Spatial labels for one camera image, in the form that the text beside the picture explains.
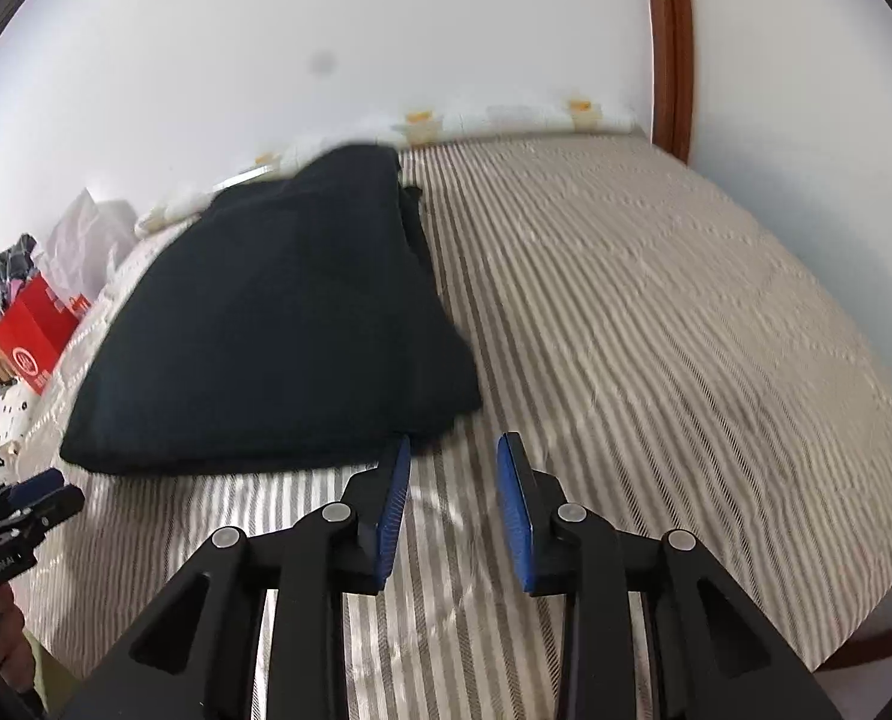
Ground red paper bag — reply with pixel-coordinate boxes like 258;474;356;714
0;272;96;396

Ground white yellow pillows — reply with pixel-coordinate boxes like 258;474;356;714
137;96;642;235

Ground dark patterned cloth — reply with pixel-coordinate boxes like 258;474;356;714
0;234;43;320

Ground wooden bed frame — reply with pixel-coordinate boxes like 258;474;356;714
817;617;892;674

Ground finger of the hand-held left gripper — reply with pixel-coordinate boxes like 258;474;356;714
0;487;88;542
0;468;67;524

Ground white spotted cloth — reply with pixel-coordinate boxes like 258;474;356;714
0;381;43;490

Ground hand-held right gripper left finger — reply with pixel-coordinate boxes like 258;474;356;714
63;435;415;720

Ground brown wooden door frame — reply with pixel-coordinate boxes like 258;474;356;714
639;0;698;167

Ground person's left hand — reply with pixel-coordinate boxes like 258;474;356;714
0;583;40;692

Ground white plastic bag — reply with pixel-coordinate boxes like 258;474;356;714
43;187;141;299

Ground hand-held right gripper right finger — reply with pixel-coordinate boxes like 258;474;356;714
495;431;845;720

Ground black sweatshirt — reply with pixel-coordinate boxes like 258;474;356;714
59;141;484;477

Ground striped bed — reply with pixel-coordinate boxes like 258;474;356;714
22;131;892;720

